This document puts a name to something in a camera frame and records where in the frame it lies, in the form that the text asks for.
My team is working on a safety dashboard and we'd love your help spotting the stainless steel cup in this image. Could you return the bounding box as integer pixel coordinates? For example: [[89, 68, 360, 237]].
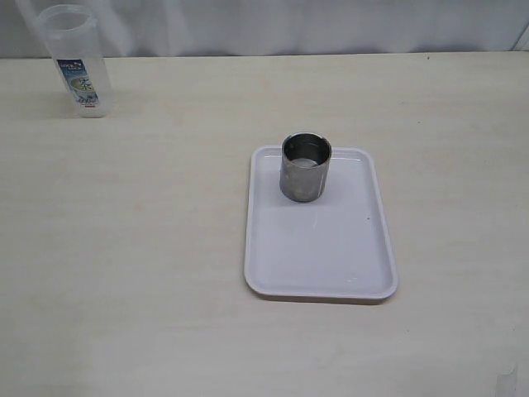
[[279, 132, 332, 203]]

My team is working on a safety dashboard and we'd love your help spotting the white rectangular plastic tray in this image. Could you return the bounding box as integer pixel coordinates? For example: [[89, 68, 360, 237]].
[[244, 146, 398, 302]]

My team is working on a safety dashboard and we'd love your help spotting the white backdrop curtain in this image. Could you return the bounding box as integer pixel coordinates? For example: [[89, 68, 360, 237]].
[[0, 0, 529, 59]]

